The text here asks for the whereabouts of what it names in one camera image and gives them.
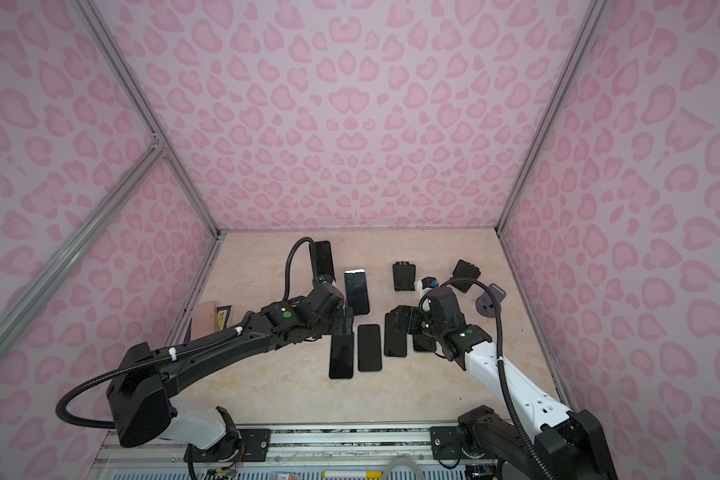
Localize silver-edged black phone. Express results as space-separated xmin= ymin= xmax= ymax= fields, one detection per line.
xmin=344 ymin=269 xmax=370 ymax=316

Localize grey round stand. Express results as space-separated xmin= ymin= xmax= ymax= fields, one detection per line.
xmin=475 ymin=283 xmax=507 ymax=318

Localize black folding stand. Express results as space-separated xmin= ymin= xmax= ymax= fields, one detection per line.
xmin=392 ymin=261 xmax=416 ymax=292
xmin=450 ymin=259 xmax=481 ymax=293

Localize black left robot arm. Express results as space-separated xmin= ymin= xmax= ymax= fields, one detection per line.
xmin=106 ymin=283 xmax=345 ymax=448

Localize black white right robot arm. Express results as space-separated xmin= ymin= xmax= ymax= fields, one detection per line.
xmin=386 ymin=286 xmax=617 ymax=479

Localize pink and blue cards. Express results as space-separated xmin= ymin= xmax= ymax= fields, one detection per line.
xmin=184 ymin=301 xmax=233 ymax=342

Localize clear plastic tube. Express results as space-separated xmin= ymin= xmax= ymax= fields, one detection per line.
xmin=381 ymin=456 xmax=426 ymax=480

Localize yellow white marker pen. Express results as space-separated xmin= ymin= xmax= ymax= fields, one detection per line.
xmin=321 ymin=470 xmax=384 ymax=480

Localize left diagonal aluminium strut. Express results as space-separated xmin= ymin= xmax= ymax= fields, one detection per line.
xmin=0 ymin=141 xmax=164 ymax=362

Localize right corner aluminium profile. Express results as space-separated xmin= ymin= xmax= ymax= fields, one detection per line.
xmin=494 ymin=0 xmax=613 ymax=235

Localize corner aluminium profile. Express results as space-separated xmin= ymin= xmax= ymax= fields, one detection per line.
xmin=71 ymin=0 xmax=223 ymax=238
xmin=494 ymin=0 xmax=613 ymax=235

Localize left corner aluminium profile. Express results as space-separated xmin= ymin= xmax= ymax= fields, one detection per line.
xmin=71 ymin=0 xmax=223 ymax=238

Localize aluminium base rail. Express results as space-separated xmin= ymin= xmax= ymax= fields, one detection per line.
xmin=89 ymin=421 xmax=497 ymax=479

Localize black right corrugated cable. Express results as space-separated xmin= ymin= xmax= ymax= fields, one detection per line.
xmin=434 ymin=276 xmax=553 ymax=480

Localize black corrugated cable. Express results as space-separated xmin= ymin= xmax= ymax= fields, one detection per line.
xmin=55 ymin=236 xmax=316 ymax=430
xmin=434 ymin=276 xmax=553 ymax=480

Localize black left corrugated cable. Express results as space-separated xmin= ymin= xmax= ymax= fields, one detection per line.
xmin=55 ymin=236 xmax=316 ymax=430

